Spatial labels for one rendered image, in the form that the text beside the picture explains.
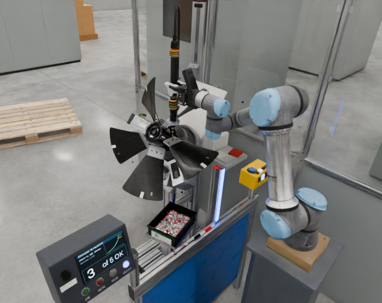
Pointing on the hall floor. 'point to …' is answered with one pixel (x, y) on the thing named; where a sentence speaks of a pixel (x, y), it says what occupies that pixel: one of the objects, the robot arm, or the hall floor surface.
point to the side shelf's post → (212, 195)
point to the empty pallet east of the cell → (32, 122)
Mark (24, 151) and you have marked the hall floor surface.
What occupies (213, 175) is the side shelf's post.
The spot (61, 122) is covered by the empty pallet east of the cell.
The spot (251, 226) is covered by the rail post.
